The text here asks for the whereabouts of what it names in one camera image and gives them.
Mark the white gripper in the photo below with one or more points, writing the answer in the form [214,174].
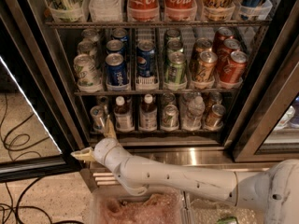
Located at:
[102,151]

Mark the silver redbull can front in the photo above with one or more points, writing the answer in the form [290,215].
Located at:
[99,118]

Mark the silver redbull can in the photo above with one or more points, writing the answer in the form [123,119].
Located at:
[99,118]
[104,102]

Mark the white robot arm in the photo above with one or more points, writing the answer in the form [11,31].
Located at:
[275,191]

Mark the silver redbull can rear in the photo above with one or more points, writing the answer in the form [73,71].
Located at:
[104,102]

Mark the open glass fridge door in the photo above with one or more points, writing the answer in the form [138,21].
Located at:
[34,139]

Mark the white green can front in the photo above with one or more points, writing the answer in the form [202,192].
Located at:
[86,71]

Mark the blue pepsi can front left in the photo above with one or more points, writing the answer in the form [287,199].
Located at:
[116,69]

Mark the blue pepsi can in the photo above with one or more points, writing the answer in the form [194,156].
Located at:
[116,69]
[120,34]
[115,46]
[145,58]

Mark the green can bottom shelf front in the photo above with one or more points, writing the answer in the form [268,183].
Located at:
[170,117]

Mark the green can bottom shelf rear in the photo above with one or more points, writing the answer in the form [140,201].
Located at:
[168,99]

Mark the white green can middle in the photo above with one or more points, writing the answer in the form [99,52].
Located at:
[87,47]

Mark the blue pepsi can middle left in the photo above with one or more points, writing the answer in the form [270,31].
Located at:
[115,46]

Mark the blue pepsi can centre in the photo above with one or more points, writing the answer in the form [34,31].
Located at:
[145,58]

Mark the green can middle shelf front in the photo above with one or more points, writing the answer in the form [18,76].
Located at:
[175,67]

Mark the white green can rear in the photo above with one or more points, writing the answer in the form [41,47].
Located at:
[91,34]

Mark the blue pepsi can rear left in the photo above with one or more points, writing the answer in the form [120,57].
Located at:
[120,34]

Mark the gold can bottom shelf front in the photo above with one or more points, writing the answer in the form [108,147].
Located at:
[214,116]

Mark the gold can bottom shelf rear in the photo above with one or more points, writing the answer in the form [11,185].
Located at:
[213,98]

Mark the orange gold can front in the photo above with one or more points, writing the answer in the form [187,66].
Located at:
[204,66]

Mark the orange gold can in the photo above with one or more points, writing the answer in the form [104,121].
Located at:
[204,66]
[201,44]

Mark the steel fridge cabinet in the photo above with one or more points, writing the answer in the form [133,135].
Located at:
[56,33]

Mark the green can middle shelf rear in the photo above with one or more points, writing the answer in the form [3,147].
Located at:
[171,34]

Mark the orange gold can rear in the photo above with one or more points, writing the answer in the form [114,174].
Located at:
[201,44]

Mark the red can middle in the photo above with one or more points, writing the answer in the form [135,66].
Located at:
[225,49]

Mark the red can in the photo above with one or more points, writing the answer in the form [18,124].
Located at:
[221,34]
[225,49]
[234,67]

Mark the red can front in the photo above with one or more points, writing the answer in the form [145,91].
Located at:
[234,67]

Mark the red can rear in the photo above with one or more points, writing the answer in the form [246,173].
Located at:
[221,34]

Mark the right glass fridge door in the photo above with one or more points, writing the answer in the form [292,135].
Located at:
[261,137]

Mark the tea bottle white cap left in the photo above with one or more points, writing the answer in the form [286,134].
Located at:
[123,115]

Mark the tea bottle white cap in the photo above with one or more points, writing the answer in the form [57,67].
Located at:
[148,114]
[123,115]

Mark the tea bottle white cap right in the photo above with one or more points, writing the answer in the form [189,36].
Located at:
[148,114]

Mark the plastic bin pink bubble wrap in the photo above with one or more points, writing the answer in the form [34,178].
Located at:
[159,205]

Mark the clear water bottle front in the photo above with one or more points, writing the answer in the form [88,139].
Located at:
[194,114]

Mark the clear water bottle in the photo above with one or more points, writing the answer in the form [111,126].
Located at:
[194,114]
[188,99]

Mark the clear water bottle rear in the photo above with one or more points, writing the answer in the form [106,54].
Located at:
[188,99]

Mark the plastic bin clear bubble wrap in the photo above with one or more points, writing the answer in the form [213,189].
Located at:
[202,211]

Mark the green item in bin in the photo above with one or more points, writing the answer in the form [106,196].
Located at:
[227,220]

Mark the coca-cola bottle right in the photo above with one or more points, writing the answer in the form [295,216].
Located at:
[178,10]

